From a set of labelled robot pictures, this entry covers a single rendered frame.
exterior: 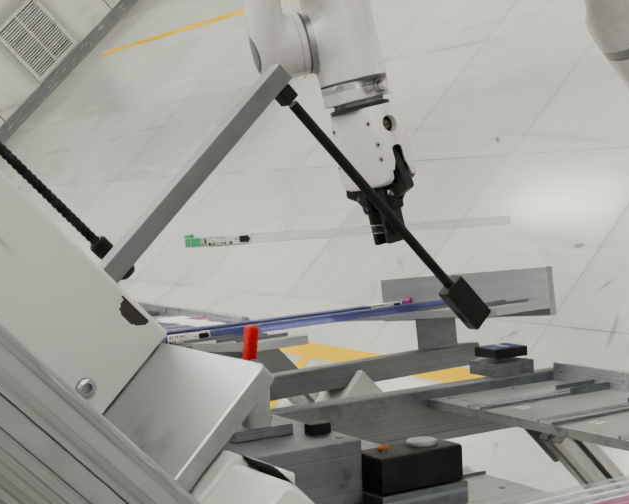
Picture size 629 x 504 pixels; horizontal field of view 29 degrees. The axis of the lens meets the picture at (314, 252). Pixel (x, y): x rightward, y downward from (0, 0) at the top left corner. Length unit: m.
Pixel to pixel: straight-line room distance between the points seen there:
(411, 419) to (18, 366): 1.01
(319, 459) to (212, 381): 0.38
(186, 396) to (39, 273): 0.09
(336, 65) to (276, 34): 0.08
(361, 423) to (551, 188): 2.05
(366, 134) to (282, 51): 0.14
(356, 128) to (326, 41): 0.11
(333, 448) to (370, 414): 0.46
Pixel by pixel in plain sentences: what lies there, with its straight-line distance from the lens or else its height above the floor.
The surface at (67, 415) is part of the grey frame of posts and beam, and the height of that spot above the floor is 1.46.
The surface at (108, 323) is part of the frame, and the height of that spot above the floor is 1.42.
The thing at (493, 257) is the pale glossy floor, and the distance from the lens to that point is 3.22.
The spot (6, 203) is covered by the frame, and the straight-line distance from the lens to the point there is 0.53.
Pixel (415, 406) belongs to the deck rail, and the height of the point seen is 0.86.
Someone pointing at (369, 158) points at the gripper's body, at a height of 1.04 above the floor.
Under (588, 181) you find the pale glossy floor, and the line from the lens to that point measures 3.23.
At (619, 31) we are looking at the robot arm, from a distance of 1.60.
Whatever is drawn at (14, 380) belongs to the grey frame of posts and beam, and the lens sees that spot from 0.38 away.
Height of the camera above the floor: 1.60
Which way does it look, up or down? 24 degrees down
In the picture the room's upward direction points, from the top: 43 degrees counter-clockwise
